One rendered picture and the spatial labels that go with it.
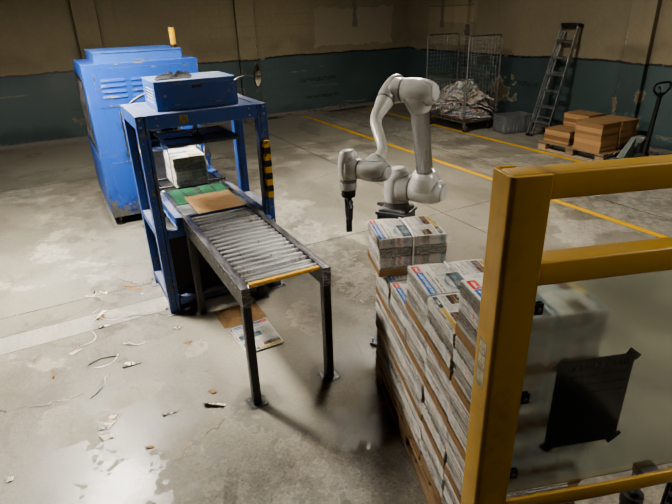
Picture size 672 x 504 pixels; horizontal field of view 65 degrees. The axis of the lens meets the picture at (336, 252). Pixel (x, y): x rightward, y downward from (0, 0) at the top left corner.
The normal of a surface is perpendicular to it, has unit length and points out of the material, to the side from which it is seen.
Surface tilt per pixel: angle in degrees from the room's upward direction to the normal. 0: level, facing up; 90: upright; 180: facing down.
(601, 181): 90
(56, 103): 90
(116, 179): 90
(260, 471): 0
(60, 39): 90
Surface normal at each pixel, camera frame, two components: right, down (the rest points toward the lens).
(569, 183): 0.18, 0.40
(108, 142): 0.47, 0.36
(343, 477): -0.03, -0.91
